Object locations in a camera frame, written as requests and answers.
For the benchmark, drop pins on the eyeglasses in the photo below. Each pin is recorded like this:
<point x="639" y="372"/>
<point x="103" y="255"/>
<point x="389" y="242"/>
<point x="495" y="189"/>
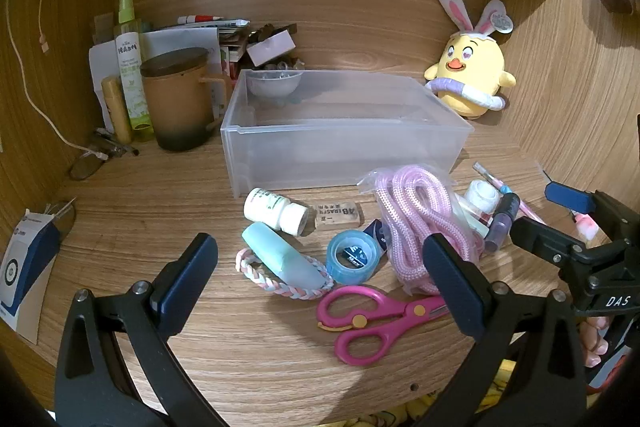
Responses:
<point x="85" y="168"/>

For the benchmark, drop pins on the teal squeeze tube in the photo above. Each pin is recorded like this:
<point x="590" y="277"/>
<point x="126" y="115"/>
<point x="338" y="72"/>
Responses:
<point x="272" y="252"/>

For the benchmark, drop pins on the red white marker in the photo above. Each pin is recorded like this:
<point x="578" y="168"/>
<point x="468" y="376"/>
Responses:
<point x="200" y="19"/>

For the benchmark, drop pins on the blue tape roll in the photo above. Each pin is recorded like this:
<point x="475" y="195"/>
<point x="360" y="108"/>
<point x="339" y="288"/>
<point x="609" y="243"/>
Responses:
<point x="332" y="257"/>

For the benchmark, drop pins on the small pink object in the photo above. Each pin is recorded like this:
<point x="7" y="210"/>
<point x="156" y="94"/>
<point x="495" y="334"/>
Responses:
<point x="586" y="227"/>

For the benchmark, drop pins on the clear capped pen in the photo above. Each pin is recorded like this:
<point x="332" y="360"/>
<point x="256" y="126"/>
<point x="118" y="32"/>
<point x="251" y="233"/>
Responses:
<point x="487" y="177"/>

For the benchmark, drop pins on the brown lidded mug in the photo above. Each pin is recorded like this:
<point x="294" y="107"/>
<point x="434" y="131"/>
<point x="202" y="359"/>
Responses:
<point x="175" y="107"/>

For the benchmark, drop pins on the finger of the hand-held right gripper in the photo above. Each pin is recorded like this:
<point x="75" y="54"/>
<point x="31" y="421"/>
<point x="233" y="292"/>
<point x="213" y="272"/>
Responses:
<point x="567" y="196"/>
<point x="542" y="239"/>

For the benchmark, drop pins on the white pill bottle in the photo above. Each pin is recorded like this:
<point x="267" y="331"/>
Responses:
<point x="270" y="207"/>

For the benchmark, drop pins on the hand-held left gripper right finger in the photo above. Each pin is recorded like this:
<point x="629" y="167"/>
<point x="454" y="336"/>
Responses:
<point x="445" y="277"/>

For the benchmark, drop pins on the black pen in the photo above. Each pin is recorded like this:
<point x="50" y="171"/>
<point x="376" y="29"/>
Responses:
<point x="120" y="146"/>

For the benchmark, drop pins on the stack of papers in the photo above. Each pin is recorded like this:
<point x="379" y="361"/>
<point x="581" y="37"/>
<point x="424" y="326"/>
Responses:
<point x="180" y="39"/>

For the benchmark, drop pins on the tan tube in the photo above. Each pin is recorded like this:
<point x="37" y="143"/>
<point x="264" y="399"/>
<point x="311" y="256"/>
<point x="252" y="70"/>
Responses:
<point x="114" y="107"/>

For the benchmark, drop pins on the clear plastic storage box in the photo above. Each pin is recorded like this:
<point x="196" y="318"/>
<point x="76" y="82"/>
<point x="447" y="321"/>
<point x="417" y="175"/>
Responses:
<point x="325" y="147"/>

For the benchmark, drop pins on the small blue packet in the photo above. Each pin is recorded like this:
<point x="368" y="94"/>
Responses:
<point x="372" y="232"/>

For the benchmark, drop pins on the clear lip gloss tube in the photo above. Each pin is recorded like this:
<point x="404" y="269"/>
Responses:
<point x="472" y="214"/>

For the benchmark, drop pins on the person's right hand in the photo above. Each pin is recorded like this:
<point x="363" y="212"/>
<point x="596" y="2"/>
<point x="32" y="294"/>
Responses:
<point x="592" y="337"/>

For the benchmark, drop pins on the green spray bottle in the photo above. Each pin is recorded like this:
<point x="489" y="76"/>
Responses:
<point x="131" y="72"/>

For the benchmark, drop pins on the white bandage roll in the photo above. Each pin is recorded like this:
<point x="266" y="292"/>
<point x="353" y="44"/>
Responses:
<point x="480" y="196"/>

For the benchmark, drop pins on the white bowl of trinkets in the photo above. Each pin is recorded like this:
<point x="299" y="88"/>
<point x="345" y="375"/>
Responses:
<point x="275" y="82"/>

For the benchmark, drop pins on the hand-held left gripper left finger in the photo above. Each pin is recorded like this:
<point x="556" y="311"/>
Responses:
<point x="192" y="277"/>

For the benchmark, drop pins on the blue white carton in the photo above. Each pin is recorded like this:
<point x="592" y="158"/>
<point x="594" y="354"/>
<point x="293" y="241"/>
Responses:
<point x="25" y="267"/>

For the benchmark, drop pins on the yellow chick plush toy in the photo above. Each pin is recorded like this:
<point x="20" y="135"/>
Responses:
<point x="472" y="62"/>

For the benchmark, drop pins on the purple lip balm tube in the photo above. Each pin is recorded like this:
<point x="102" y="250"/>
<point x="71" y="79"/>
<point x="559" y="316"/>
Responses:
<point x="500" y="224"/>

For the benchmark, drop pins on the tan rubber eraser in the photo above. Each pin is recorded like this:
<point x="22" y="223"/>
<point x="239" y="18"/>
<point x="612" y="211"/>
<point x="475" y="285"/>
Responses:
<point x="337" y="216"/>

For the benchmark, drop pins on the red white carton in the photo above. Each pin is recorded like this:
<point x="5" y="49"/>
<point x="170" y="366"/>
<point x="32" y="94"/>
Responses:
<point x="229" y="64"/>

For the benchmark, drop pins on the small white box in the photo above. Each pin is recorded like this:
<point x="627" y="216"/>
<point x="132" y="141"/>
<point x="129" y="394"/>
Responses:
<point x="270" y="48"/>

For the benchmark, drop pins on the pink scissors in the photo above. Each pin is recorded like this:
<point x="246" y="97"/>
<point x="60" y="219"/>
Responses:
<point x="400" y="307"/>

